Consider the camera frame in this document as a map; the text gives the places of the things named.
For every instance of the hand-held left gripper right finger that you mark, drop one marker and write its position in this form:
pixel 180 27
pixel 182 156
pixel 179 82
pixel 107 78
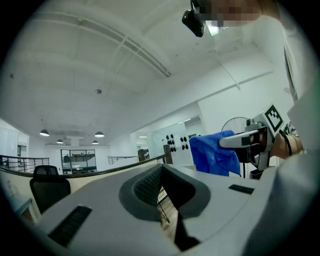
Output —
pixel 220 207

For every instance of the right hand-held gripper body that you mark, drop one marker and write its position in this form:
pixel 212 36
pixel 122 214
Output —
pixel 271 118

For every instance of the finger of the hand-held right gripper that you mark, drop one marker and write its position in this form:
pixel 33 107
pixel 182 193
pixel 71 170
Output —
pixel 231 141

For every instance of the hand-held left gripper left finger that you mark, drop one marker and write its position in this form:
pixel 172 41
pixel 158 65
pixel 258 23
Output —
pixel 105 212

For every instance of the blue cloth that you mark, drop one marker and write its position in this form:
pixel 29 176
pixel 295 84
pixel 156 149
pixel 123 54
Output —
pixel 210 155

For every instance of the person's right forearm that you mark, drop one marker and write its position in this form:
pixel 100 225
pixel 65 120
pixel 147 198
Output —
pixel 283 147

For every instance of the standing fan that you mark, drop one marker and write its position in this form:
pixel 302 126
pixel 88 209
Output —
pixel 232 123

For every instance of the black wristband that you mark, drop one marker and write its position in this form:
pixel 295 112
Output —
pixel 288 145

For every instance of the curved wooden handrail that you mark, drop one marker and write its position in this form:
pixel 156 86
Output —
pixel 100 172

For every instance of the black bin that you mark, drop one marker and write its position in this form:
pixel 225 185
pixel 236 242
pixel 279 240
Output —
pixel 256 174

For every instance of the black office chair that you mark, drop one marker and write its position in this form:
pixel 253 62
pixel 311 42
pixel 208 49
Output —
pixel 48 187

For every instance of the dome pendant lamp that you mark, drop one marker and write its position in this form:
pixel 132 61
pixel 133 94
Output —
pixel 59 141
pixel 99 134
pixel 44 133
pixel 95 142

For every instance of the black metal railing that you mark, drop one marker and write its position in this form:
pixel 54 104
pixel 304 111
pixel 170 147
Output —
pixel 22 158

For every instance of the group of black wall objects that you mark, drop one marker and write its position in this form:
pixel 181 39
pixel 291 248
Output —
pixel 171 136

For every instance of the brown wooden post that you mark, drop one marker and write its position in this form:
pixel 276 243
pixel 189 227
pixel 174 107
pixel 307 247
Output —
pixel 168 153

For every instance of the long ceiling light rail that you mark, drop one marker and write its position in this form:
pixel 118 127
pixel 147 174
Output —
pixel 160 67

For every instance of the black head camera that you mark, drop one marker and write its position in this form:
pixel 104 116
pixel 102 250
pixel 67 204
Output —
pixel 193 21

